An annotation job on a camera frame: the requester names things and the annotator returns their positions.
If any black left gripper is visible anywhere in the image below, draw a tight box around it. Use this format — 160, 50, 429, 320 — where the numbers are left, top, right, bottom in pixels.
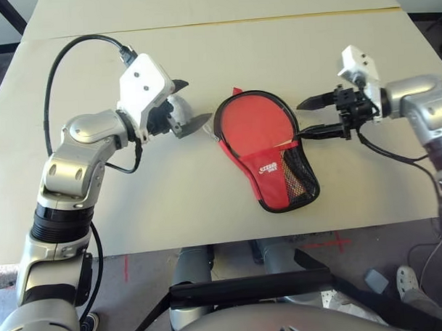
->
144, 77, 214, 141

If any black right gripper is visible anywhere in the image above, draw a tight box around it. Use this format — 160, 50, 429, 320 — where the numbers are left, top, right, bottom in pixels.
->
295, 82, 382, 142

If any red ping-pong paddle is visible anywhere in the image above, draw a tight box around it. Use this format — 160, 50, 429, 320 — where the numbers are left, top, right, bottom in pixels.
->
218, 93, 310, 203

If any red black paddle case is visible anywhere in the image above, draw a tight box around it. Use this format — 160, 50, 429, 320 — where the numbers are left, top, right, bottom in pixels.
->
210, 83, 322, 216

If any red tape cross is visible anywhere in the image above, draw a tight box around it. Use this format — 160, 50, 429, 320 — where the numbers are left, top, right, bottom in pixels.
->
305, 232, 352, 255

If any grey robot right leg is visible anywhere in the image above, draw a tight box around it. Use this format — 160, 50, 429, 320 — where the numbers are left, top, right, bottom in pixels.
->
255, 237, 303, 281

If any grey robot leg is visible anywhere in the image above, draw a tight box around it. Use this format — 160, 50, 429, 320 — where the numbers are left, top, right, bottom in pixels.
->
167, 245, 217, 321
255, 237, 303, 281

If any grey robot left leg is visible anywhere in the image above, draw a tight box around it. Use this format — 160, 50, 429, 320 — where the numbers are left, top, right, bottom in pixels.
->
167, 245, 217, 321

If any grey foot pedal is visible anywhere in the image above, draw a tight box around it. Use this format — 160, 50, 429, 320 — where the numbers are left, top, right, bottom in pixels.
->
364, 269, 390, 294

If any black support bar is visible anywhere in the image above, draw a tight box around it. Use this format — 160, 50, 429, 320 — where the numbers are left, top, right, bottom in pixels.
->
169, 266, 337, 303

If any white perforated clog shoe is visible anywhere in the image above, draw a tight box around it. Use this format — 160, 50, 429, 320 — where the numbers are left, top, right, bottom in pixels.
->
397, 265, 421, 302
321, 289, 353, 308

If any grey robot torso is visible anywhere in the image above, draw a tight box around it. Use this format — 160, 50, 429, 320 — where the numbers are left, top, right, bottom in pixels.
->
131, 296, 424, 331

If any grey trouser leg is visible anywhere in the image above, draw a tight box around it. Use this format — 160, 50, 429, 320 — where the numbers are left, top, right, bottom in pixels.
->
403, 288, 442, 324

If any dark canvas sneaker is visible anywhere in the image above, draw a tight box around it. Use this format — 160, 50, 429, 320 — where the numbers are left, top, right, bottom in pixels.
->
78, 311, 100, 331

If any grey foam floor mat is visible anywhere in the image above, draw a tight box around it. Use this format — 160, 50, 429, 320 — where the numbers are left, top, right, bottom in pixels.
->
0, 265, 21, 290

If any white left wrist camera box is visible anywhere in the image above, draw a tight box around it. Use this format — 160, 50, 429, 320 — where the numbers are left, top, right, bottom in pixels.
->
114, 51, 176, 144

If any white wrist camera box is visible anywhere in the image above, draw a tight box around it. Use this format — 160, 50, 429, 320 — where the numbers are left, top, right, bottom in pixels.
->
114, 51, 176, 144
336, 44, 384, 125

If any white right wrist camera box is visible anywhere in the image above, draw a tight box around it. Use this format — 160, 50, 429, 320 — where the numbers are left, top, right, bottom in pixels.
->
336, 44, 384, 125

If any thin grey floor cable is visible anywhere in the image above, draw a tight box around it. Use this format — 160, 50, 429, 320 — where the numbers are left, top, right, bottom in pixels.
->
406, 242, 442, 277

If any black metal table frame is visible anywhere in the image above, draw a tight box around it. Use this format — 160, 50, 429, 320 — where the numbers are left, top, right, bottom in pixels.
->
0, 0, 29, 41

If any black harness strap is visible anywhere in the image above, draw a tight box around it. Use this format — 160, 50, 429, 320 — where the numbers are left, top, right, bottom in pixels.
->
129, 297, 176, 331
295, 242, 442, 331

